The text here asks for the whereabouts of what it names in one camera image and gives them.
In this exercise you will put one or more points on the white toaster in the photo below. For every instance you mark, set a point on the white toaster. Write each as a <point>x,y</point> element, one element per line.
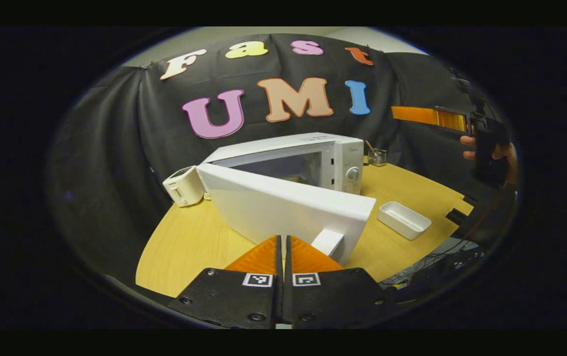
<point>184,187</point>

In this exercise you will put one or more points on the black table clamp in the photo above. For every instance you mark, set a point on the black table clamp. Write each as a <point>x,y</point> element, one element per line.
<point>458,212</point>

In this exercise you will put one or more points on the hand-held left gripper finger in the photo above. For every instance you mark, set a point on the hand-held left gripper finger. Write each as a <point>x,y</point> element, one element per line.
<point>288,291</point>
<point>279,291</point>

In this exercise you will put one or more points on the white microwave oven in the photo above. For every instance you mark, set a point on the white microwave oven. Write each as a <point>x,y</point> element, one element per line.
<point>283,207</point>

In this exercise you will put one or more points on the white rectangular tray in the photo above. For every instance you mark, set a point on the white rectangular tray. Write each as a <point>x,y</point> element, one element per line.
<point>404,221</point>

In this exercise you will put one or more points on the black backdrop cloth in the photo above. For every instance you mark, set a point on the black backdrop cloth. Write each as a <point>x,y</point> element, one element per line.
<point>110,148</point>

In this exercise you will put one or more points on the glass jar with sticks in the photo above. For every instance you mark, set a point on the glass jar with sticks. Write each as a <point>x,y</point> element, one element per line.
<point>376,157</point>

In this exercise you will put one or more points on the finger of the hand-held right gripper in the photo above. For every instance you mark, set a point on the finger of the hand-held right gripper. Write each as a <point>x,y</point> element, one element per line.
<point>426,116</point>

